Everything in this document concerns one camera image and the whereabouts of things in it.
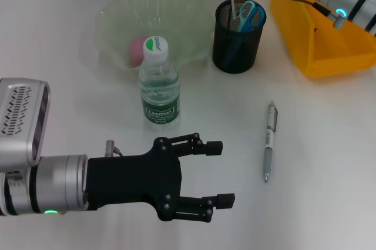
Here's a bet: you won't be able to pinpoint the yellow plastic bin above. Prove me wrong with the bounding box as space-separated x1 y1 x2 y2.
269 0 376 79

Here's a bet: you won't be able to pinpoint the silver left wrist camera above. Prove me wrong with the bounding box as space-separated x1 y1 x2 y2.
0 78 51 173

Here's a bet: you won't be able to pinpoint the left gripper cable with plug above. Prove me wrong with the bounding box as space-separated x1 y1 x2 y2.
105 139 126 158

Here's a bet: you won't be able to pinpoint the clear green-label water bottle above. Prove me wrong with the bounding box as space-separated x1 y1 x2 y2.
137 35 180 127

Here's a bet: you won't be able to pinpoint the green glass fruit plate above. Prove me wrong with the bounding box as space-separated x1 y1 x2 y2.
96 0 214 72

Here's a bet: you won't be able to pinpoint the pink peach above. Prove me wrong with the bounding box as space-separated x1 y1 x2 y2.
129 36 149 67

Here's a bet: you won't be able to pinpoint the blue teal scissors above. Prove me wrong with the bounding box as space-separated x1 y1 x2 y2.
223 0 267 69

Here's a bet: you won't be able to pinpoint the grey white ballpoint pen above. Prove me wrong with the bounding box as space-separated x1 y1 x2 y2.
262 100 279 183

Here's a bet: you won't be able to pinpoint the black mesh pen holder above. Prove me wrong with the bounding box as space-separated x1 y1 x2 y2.
211 0 267 75

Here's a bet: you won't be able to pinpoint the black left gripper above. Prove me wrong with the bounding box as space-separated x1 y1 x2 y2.
87 133 224 222

